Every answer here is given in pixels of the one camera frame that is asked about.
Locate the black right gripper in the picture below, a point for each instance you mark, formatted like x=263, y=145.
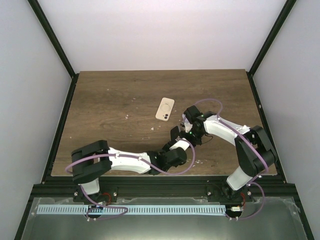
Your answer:
x=197, y=143

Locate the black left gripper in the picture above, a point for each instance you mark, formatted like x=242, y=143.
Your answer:
x=167, y=144

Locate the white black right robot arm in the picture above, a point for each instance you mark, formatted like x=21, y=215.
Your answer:
x=254, y=150

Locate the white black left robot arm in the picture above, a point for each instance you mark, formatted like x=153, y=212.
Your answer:
x=91, y=161

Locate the beige phone case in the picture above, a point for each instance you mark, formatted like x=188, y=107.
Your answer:
x=165, y=108

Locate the grey metal front plate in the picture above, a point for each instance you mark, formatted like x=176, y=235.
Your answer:
x=272, y=218

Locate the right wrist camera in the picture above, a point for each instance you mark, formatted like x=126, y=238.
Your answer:
x=186, y=124

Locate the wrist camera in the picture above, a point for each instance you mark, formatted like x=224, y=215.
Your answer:
x=182, y=143
x=186, y=124

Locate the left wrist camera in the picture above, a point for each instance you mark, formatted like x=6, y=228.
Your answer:
x=182, y=143

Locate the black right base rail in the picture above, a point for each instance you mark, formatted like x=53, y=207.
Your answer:
x=265, y=120

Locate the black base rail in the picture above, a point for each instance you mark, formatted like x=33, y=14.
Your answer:
x=51, y=186
x=265, y=120

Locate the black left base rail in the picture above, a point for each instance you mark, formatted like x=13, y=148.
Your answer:
x=51, y=186

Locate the black front mounting rail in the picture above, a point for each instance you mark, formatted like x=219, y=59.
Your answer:
x=212, y=188

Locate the light blue slotted cable duct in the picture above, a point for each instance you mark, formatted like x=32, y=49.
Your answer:
x=69, y=209

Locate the black right frame post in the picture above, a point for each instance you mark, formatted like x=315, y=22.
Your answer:
x=279, y=22

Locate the black frame post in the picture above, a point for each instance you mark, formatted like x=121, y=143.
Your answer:
x=279, y=22
x=43, y=20

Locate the black left frame post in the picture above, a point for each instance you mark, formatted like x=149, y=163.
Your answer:
x=43, y=20

